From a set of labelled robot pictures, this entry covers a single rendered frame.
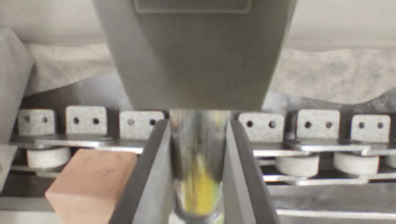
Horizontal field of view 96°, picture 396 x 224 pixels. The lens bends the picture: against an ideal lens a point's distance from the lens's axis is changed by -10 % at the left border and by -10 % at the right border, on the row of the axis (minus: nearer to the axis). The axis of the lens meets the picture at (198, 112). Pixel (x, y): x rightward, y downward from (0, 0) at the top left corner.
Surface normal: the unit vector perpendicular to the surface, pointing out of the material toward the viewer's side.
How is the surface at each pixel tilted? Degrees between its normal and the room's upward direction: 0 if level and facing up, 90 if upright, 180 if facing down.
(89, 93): 0
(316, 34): 0
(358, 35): 0
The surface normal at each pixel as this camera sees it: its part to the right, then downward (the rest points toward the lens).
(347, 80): -0.01, 0.37
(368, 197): -0.02, 0.09
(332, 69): -0.06, 0.74
